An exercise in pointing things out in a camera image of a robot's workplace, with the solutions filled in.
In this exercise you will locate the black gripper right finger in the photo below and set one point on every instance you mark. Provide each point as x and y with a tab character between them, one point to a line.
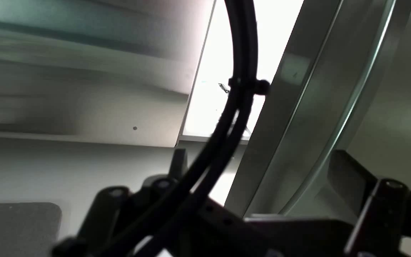
381	204

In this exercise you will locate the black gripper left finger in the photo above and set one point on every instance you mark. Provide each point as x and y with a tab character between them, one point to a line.
118	219

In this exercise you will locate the grey notice board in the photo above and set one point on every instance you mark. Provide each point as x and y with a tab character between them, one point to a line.
28	228

